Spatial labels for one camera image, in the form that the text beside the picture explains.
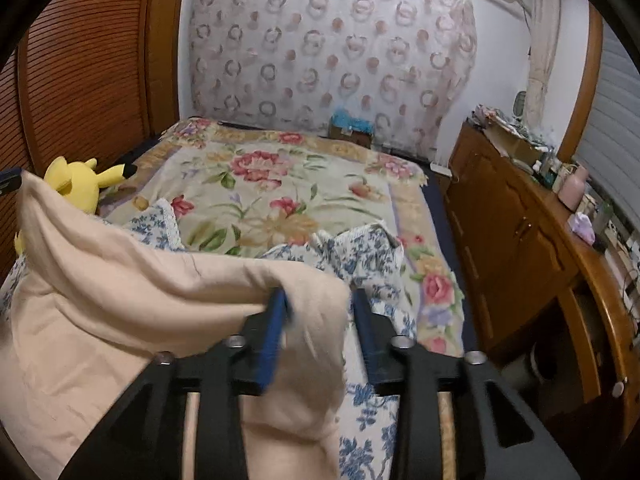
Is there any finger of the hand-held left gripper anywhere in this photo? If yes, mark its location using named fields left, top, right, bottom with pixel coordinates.
left=0, top=167, right=25, bottom=196

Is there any dark blue mattress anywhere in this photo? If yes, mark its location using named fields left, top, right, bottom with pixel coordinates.
left=390, top=145, right=481, bottom=361

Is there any wooden louvred wardrobe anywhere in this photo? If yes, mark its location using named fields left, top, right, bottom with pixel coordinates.
left=0, top=0, right=188, bottom=271

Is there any yellow plush toy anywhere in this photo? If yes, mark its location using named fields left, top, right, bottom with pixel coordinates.
left=14, top=156, right=138, bottom=256

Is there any floral blanket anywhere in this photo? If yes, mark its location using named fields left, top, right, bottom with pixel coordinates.
left=100, top=117, right=468, bottom=361

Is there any flat open cardboard box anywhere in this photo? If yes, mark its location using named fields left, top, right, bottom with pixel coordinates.
left=482, top=120, right=543, bottom=166

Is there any wooden sideboard cabinet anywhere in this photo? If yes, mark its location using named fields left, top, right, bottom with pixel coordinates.
left=445, top=120, right=640, bottom=421

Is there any ring patterned curtain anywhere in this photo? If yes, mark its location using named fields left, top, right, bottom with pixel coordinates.
left=187, top=0, right=478, bottom=158

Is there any small cardboard box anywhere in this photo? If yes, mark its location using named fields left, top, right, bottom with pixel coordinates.
left=328, top=122, right=373, bottom=150

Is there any pink bottle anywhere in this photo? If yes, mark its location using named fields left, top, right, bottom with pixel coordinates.
left=557, top=164, right=591, bottom=211

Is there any peach printed t-shirt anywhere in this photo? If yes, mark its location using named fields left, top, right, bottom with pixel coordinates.
left=0, top=170, right=351, bottom=480

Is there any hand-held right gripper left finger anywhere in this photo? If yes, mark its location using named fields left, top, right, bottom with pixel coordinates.
left=57, top=287, right=293, bottom=480

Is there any blue floral bedsheet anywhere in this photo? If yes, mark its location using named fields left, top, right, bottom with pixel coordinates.
left=0, top=197, right=426, bottom=480

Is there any purple cloth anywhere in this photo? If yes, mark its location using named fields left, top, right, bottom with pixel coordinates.
left=571, top=211, right=598, bottom=246

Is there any blue plastic bag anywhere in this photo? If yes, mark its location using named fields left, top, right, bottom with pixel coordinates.
left=330, top=107, right=373, bottom=132

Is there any grey window blind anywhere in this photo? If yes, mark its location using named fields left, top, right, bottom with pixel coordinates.
left=572, top=25, right=640, bottom=206

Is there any group of cosmetic bottles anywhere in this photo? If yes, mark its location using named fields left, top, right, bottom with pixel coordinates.
left=532, top=147, right=571, bottom=191

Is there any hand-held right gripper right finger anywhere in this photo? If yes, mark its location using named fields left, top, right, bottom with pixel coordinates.
left=350, top=287, right=583, bottom=480

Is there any wooden window frame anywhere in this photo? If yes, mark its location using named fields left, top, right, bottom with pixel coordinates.
left=557, top=5, right=606, bottom=163

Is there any beige window curtain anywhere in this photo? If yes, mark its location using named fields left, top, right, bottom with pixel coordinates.
left=522, top=0, right=561, bottom=131

